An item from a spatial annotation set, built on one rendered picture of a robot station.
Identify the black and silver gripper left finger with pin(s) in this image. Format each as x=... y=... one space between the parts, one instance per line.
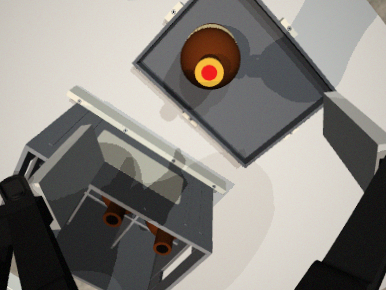
x=52 y=193

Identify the grey square tray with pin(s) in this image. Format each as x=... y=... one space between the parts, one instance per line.
x=278 y=87

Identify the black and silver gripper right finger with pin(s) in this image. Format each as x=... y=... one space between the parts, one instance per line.
x=357 y=258

